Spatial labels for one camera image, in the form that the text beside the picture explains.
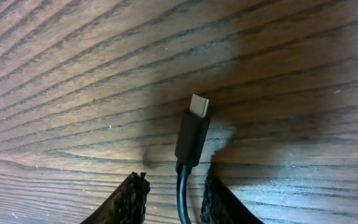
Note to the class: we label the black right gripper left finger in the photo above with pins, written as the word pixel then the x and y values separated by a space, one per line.
pixel 126 204

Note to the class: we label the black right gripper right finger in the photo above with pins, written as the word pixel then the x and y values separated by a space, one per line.
pixel 221 206

